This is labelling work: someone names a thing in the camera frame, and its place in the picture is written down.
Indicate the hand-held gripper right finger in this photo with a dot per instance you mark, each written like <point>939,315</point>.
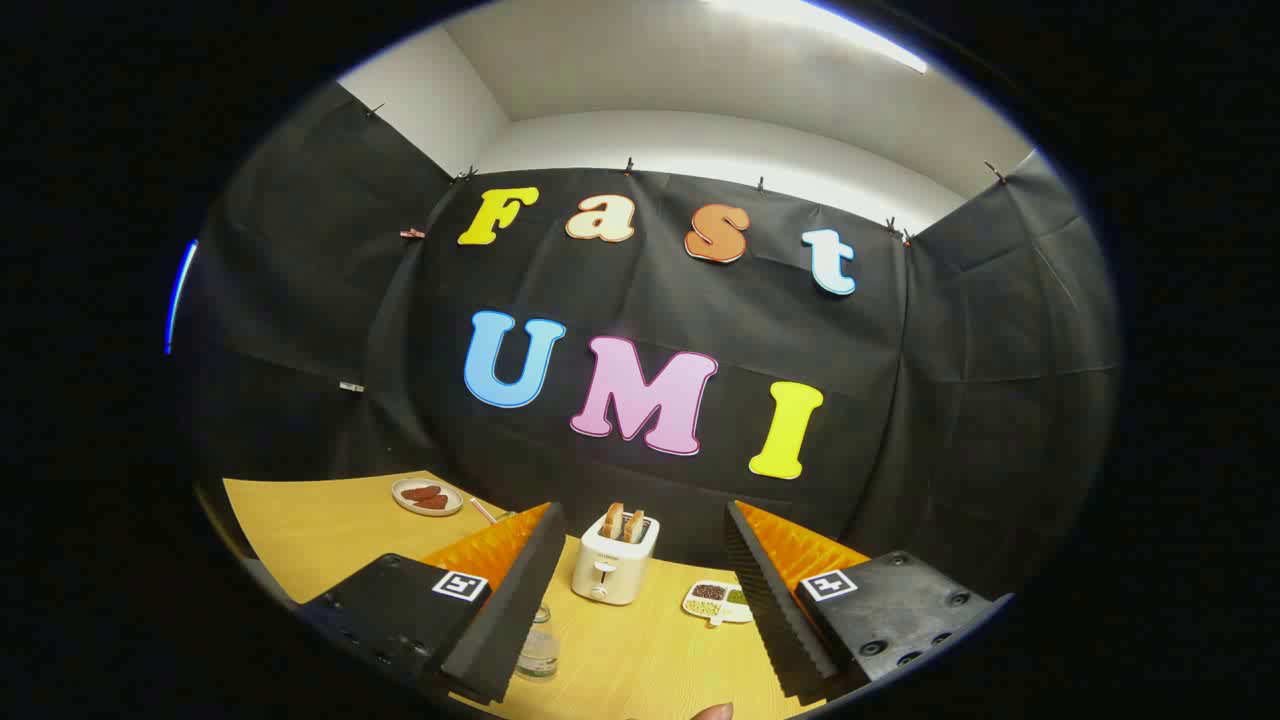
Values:
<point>770,600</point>

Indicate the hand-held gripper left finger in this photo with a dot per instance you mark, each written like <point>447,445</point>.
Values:
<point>515,610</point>

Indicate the clear plastic juice bottle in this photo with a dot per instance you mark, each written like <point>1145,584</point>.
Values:
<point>540,650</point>

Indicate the white divided spice dish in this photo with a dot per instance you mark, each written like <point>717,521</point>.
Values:
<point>715,603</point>

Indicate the cream white toaster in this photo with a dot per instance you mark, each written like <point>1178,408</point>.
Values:
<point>610,570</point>

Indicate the red white striped straw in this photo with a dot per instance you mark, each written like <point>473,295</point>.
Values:
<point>483,511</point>

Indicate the toasted bread slice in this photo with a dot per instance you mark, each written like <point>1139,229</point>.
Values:
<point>612,522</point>
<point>634,527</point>

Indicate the red sausage piece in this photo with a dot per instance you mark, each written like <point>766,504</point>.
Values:
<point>433,502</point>
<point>420,492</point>

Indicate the small white round plate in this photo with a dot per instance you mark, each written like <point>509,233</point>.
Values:
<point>405,503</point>

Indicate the wooden table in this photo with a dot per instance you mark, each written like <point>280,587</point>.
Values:
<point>330,530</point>

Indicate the black backdrop cloth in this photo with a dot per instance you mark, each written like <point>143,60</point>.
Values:
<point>700,330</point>

